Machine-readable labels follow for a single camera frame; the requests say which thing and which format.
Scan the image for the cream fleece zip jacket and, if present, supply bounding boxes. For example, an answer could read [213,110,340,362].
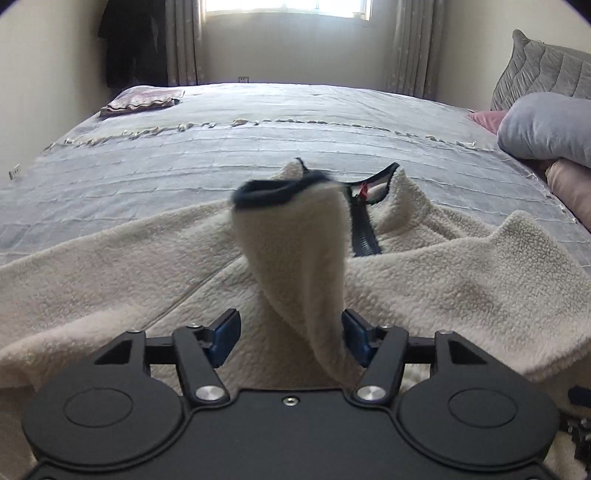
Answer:
[1,161,590,479]

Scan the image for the grey quilted bedspread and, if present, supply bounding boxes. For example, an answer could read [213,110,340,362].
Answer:
[1,84,590,267]

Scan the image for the small folded patterned cloth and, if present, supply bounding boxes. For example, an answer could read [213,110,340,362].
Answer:
[99,85,184,118]

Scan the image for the pink pillow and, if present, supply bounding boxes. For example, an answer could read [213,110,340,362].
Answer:
[468,110,508,134]

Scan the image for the beige pillow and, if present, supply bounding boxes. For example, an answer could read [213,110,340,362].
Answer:
[546,159,591,230]

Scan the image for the grey folded blanket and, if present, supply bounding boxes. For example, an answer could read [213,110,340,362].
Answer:
[497,92,591,168]

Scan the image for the left grey curtain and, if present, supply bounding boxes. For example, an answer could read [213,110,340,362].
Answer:
[165,0,205,86]

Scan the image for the grey curtain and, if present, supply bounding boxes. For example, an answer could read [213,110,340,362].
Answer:
[165,0,205,86]
[386,0,446,100]

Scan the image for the right grey curtain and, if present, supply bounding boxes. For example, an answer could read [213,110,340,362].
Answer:
[386,0,446,100]

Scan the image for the dark hanging coat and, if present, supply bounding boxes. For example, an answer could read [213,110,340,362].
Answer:
[98,0,168,91]

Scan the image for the grey quilted headboard pillow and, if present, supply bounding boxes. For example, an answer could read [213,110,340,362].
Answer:
[490,29,591,111]

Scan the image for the white wall socket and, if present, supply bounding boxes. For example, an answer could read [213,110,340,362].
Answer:
[8,164,20,181]

